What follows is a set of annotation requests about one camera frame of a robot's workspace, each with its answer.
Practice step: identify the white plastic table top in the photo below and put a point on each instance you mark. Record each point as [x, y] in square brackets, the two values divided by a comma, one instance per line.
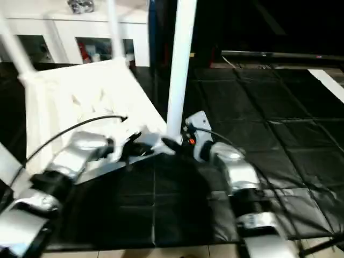
[86, 107]

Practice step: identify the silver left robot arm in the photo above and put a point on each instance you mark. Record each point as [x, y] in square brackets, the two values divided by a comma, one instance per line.
[48, 193]

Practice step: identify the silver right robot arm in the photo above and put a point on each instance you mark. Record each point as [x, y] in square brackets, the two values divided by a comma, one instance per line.
[242, 188]

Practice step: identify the black work mat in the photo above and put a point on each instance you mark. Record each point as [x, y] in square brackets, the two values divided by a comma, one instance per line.
[258, 177]

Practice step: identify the small red bottle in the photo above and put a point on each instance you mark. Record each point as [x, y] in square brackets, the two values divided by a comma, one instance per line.
[86, 52]

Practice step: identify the long black bar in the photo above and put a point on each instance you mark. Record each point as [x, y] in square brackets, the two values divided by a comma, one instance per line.
[282, 55]

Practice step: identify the white glass-door cabinet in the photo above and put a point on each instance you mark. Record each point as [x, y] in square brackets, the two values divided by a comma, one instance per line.
[59, 29]

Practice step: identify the large black cabinet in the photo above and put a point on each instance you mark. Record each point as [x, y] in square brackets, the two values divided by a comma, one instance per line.
[269, 24]

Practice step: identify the white board strip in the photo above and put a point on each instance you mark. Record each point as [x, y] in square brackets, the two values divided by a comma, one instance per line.
[327, 85]

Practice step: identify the small grey metal object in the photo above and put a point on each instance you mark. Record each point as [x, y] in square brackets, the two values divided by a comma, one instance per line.
[80, 5]

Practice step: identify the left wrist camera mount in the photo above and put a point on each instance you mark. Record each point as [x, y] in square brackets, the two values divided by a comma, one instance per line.
[126, 137]

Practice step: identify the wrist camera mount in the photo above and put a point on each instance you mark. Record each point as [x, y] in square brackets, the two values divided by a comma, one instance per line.
[126, 137]
[199, 126]

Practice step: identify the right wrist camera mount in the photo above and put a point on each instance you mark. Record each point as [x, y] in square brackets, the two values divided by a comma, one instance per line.
[199, 126]

